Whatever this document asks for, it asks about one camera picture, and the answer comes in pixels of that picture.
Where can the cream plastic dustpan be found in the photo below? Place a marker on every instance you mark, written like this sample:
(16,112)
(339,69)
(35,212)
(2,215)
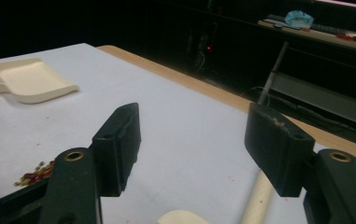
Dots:
(32,79)

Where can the pile of red beans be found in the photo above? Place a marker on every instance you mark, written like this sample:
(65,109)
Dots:
(37,176)

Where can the cream brush with grey bristles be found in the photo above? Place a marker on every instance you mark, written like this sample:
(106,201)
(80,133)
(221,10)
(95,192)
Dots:
(258,202)

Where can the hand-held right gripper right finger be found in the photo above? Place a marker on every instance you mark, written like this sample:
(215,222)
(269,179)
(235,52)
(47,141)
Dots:
(278,149)

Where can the dark keyboard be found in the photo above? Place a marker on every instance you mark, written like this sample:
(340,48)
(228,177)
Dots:
(328,29)

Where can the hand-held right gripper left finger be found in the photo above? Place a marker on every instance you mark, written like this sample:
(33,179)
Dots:
(73,186)

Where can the white-framed desk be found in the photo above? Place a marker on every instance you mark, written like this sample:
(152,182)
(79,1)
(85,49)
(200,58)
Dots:
(322,98)

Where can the small red tool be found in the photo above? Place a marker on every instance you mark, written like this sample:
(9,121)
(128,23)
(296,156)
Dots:
(344,36)

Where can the light blue crumpled bag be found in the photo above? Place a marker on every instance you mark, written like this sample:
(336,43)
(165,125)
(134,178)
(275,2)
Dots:
(298,18)

